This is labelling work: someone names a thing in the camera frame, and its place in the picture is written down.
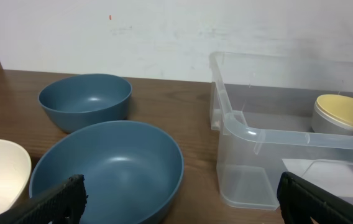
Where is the grey small bowl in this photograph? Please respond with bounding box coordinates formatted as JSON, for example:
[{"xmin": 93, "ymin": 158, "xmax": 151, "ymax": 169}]
[{"xmin": 311, "ymin": 102, "xmax": 353, "ymax": 136}]

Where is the dark blue bowl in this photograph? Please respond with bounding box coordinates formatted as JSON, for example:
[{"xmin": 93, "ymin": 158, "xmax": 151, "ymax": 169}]
[
  {"xmin": 38, "ymin": 73, "xmax": 132, "ymax": 133},
  {"xmin": 29, "ymin": 120, "xmax": 184, "ymax": 223}
]

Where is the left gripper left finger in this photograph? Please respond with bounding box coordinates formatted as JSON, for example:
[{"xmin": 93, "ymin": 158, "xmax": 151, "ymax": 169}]
[{"xmin": 0, "ymin": 174, "xmax": 88, "ymax": 224}]

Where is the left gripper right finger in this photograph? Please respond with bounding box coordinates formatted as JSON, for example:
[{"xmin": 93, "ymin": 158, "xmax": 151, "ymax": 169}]
[{"xmin": 277, "ymin": 172, "xmax": 353, "ymax": 224}]

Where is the yellow small bowl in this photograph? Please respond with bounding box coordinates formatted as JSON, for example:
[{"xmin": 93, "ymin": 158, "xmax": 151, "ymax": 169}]
[{"xmin": 314, "ymin": 94, "xmax": 353, "ymax": 129}]

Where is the clear plastic storage container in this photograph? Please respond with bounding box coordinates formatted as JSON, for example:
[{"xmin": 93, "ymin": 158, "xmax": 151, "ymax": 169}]
[{"xmin": 209, "ymin": 52, "xmax": 353, "ymax": 210}]

